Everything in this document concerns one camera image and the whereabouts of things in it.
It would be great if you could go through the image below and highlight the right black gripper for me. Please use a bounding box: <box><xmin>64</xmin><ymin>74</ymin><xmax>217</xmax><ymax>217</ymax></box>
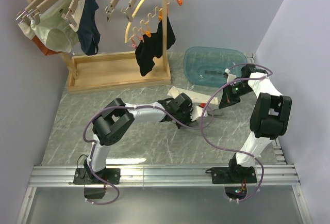
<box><xmin>219</xmin><ymin>83</ymin><xmax>254</xmax><ymax>109</ymax></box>

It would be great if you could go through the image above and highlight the grey and cream underwear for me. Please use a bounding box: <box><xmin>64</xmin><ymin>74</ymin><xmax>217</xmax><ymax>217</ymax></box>
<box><xmin>167</xmin><ymin>86</ymin><xmax>219</xmax><ymax>117</ymax></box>

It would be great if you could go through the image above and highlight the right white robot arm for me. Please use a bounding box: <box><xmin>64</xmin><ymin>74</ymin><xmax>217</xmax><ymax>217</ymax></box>
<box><xmin>212</xmin><ymin>64</ymin><xmax>292</xmax><ymax>184</ymax></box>

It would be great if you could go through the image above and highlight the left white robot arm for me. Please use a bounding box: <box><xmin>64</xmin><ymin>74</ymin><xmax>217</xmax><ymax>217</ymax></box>
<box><xmin>83</xmin><ymin>93</ymin><xmax>193</xmax><ymax>184</ymax></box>

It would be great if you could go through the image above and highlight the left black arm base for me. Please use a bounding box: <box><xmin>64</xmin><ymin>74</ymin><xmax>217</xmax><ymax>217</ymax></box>
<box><xmin>73</xmin><ymin>167</ymin><xmax>121</xmax><ymax>200</ymax></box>

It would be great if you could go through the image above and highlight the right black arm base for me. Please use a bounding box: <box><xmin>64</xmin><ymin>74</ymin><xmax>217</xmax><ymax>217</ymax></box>
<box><xmin>205</xmin><ymin>167</ymin><xmax>257</xmax><ymax>201</ymax></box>

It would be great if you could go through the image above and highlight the black underwear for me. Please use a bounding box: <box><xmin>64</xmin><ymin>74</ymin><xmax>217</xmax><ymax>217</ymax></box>
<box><xmin>135</xmin><ymin>21</ymin><xmax>163</xmax><ymax>77</ymax></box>

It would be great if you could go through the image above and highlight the curved yellow clip hanger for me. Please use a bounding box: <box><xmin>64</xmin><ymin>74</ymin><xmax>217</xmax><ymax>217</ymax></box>
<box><xmin>124</xmin><ymin>0</ymin><xmax>187</xmax><ymax>50</ymax></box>

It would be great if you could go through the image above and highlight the navy blue underwear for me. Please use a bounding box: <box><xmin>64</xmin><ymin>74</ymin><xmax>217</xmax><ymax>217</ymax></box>
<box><xmin>77</xmin><ymin>0</ymin><xmax>101</xmax><ymax>56</ymax></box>

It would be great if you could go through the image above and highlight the light green underwear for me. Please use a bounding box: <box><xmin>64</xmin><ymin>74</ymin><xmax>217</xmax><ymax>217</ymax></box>
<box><xmin>30</xmin><ymin>0</ymin><xmax>79</xmax><ymax>53</ymax></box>

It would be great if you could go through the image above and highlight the orange underwear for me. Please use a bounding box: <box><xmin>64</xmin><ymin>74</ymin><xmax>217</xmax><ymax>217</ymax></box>
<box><xmin>32</xmin><ymin>36</ymin><xmax>61</xmax><ymax>56</ymax></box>

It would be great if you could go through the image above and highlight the blue plastic basin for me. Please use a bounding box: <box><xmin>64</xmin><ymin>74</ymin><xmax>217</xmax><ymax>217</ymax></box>
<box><xmin>184</xmin><ymin>46</ymin><xmax>247</xmax><ymax>88</ymax></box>

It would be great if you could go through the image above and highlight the wooden drying rack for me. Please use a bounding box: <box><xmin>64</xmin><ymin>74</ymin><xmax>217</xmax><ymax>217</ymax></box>
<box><xmin>20</xmin><ymin>0</ymin><xmax>171</xmax><ymax>92</ymax></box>

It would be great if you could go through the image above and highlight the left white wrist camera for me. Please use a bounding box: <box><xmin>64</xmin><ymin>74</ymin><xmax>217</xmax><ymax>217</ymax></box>
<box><xmin>191</xmin><ymin>106</ymin><xmax>208</xmax><ymax>122</ymax></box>

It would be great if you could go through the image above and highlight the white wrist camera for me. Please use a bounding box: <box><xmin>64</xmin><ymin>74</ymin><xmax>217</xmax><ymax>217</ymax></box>
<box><xmin>223</xmin><ymin>69</ymin><xmax>237</xmax><ymax>83</ymax></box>
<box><xmin>191</xmin><ymin>106</ymin><xmax>208</xmax><ymax>122</ymax></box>

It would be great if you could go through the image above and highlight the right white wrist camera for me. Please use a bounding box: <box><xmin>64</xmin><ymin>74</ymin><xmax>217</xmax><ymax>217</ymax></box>
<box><xmin>223</xmin><ymin>69</ymin><xmax>237</xmax><ymax>83</ymax></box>

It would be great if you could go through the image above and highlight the aluminium mounting rail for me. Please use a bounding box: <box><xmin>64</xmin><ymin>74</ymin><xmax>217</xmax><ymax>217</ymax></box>
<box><xmin>17</xmin><ymin>164</ymin><xmax>312</xmax><ymax>223</ymax></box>

